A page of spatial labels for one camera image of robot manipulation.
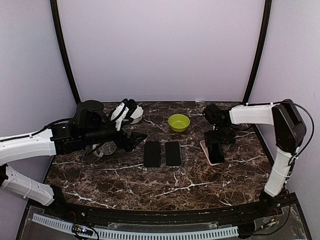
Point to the white patterned mug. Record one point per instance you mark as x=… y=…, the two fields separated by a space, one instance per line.
x=106 y=149

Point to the green plastic bowl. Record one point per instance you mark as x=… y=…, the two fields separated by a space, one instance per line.
x=179 y=122

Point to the white fluted ceramic bowl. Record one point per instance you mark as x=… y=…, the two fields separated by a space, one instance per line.
x=134 y=115

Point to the black frame post left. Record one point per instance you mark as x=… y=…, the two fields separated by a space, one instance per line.
x=63 y=50

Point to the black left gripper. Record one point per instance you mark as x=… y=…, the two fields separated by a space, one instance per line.
x=130 y=144

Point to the white slotted cable duct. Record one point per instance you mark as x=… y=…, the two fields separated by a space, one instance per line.
x=135 y=232

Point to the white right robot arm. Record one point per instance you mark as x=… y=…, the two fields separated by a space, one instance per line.
x=289 y=128

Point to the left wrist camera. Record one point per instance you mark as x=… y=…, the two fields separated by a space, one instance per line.
x=119 y=113

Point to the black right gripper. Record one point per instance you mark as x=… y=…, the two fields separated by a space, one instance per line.
x=210 y=138

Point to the black front rail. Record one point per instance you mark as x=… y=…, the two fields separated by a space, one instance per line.
x=239 y=214

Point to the black phone with purple edge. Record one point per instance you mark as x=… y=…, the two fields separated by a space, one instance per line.
x=173 y=153

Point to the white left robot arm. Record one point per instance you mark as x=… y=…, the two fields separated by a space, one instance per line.
x=53 y=139

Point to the black smartphone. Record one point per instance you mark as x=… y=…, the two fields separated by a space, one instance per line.
x=152 y=154

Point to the black frame post right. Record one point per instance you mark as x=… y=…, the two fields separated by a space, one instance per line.
x=259 y=50

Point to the clear magsafe phone case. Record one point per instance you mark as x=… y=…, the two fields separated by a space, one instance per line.
x=165 y=155

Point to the black frame post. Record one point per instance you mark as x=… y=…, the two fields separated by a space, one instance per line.
x=259 y=50
x=63 y=50

